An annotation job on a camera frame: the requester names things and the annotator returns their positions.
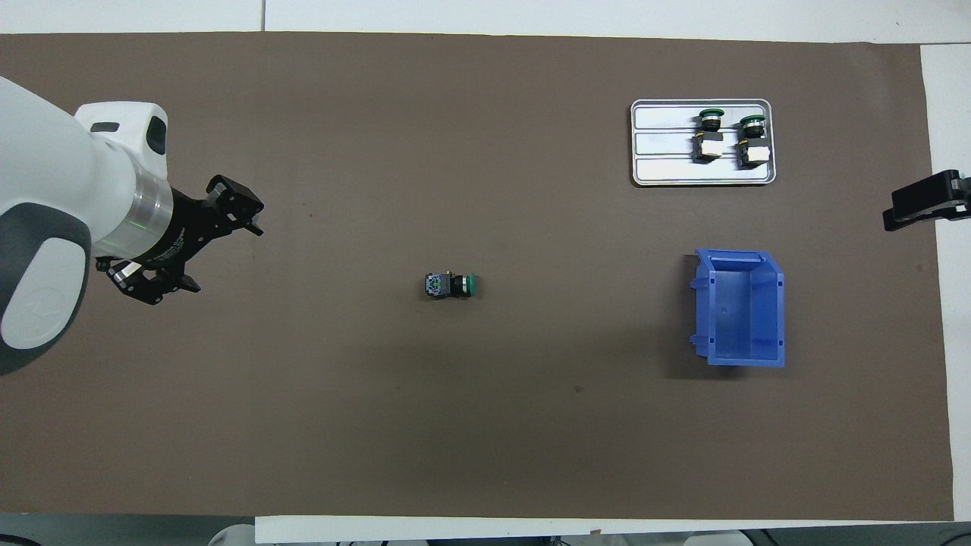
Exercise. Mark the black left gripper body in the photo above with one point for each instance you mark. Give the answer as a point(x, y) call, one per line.
point(186, 227)

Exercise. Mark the green push button switch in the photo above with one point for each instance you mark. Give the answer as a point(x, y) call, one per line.
point(447, 286)
point(755, 154)
point(709, 148)

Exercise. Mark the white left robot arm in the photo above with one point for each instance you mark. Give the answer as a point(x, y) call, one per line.
point(61, 189)

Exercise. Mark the blue plastic storage bin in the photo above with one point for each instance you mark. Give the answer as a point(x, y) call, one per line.
point(732, 311)

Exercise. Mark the silver metal tray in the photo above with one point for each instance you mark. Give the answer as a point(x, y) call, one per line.
point(660, 152)

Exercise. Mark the brown paper table mat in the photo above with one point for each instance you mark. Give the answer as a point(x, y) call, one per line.
point(455, 417)

